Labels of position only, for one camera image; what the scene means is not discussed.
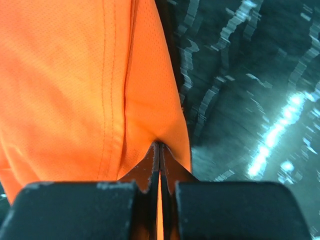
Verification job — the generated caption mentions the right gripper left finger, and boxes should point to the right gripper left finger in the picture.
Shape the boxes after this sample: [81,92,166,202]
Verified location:
[0,143,159,240]

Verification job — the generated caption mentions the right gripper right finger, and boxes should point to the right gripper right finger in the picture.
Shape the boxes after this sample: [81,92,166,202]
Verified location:
[159,144,311,240]

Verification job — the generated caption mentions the orange t shirt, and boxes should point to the orange t shirt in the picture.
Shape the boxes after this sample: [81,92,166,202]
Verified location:
[0,0,192,240]

